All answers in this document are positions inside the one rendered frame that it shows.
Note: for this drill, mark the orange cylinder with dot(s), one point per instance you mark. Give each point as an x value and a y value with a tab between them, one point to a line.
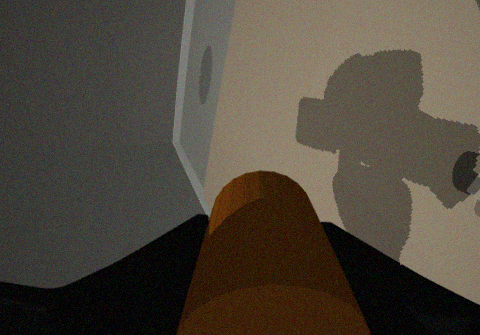
265	267

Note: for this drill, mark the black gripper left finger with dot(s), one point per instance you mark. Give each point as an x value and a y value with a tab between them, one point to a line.
143	294

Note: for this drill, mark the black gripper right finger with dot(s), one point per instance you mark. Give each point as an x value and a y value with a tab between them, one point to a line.
396	300

